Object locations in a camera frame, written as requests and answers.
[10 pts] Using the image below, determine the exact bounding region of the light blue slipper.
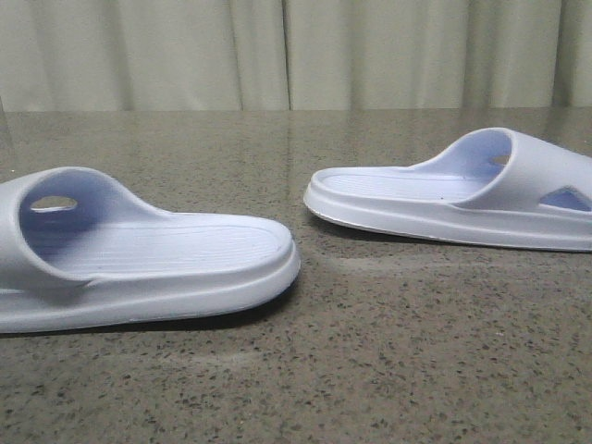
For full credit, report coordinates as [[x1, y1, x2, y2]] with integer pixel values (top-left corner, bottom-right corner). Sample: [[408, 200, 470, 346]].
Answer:
[[303, 128, 591, 252], [1, 166, 301, 333]]

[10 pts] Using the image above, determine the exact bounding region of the pale green curtain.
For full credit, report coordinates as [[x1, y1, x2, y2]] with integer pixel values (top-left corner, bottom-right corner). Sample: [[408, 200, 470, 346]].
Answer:
[[1, 1, 591, 111]]

